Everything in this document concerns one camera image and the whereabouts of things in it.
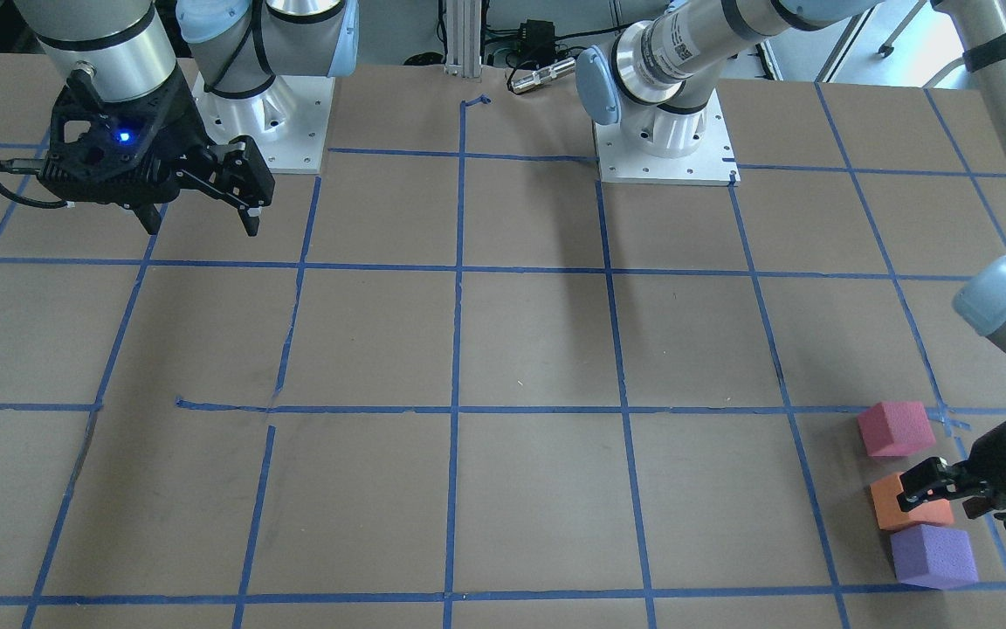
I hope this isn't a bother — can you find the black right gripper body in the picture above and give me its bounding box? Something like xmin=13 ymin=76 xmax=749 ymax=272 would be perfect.
xmin=36 ymin=68 xmax=223 ymax=209

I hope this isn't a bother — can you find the orange foam cube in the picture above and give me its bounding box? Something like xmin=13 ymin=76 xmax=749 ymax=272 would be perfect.
xmin=870 ymin=473 xmax=955 ymax=532

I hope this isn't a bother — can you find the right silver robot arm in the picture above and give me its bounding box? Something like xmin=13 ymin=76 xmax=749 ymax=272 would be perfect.
xmin=0 ymin=1 xmax=360 ymax=235

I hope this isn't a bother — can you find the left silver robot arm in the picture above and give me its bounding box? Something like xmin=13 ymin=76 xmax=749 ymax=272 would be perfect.
xmin=575 ymin=1 xmax=1006 ymax=530

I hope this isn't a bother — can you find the pink foam cube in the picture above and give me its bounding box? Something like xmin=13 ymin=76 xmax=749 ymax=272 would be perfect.
xmin=856 ymin=401 xmax=937 ymax=458

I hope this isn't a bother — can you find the purple foam cube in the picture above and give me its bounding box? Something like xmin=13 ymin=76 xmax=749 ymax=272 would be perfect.
xmin=890 ymin=524 xmax=981 ymax=591

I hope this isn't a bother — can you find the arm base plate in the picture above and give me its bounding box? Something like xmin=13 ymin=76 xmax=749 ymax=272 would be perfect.
xmin=592 ymin=91 xmax=741 ymax=186
xmin=192 ymin=75 xmax=338 ymax=175

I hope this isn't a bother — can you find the aluminium frame post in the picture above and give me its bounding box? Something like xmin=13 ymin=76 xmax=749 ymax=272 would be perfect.
xmin=439 ymin=0 xmax=486 ymax=82

